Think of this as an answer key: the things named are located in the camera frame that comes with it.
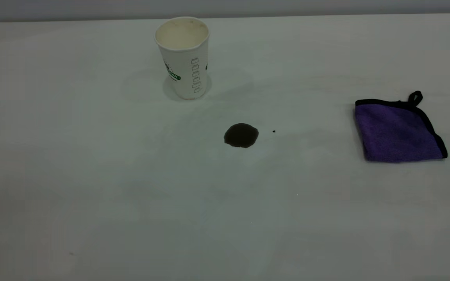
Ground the purple cloth with black trim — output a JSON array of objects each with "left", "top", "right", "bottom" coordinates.
[{"left": 354, "top": 91, "right": 448, "bottom": 163}]

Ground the white paper coffee cup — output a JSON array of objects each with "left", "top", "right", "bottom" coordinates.
[{"left": 154, "top": 16, "right": 211, "bottom": 100}]

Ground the dark coffee spill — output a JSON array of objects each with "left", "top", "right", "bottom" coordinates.
[{"left": 224, "top": 123, "right": 259, "bottom": 149}]

